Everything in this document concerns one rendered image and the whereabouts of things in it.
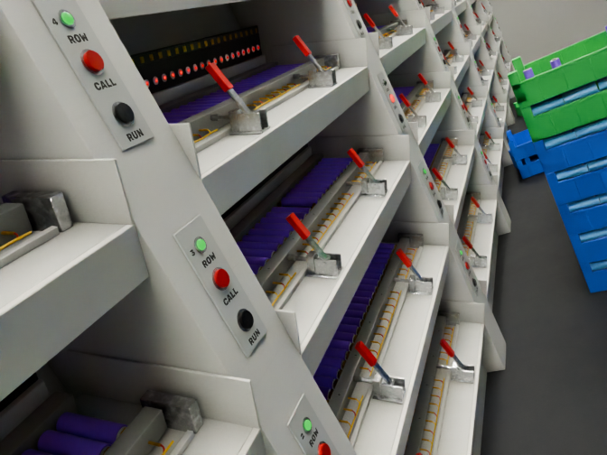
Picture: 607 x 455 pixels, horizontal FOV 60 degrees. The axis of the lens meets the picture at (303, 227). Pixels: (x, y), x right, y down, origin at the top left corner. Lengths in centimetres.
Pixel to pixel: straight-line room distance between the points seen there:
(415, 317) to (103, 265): 60
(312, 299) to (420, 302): 35
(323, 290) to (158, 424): 25
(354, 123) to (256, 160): 50
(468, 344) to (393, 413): 44
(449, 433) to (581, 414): 28
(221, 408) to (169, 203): 18
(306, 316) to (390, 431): 20
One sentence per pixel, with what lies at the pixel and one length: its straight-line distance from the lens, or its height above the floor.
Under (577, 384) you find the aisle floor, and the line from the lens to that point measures 118.
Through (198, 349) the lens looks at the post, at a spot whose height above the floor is 60.
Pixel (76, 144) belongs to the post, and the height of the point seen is 78.
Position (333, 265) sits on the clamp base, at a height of 54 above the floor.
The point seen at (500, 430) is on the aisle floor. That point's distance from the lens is 114.
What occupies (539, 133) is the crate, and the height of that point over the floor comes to 42.
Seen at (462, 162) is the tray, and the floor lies 34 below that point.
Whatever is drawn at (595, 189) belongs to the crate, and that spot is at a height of 25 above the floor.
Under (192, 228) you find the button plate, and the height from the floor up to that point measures 69.
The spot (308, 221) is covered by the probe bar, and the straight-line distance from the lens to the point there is 75.
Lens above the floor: 75
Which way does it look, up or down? 14 degrees down
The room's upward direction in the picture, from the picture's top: 28 degrees counter-clockwise
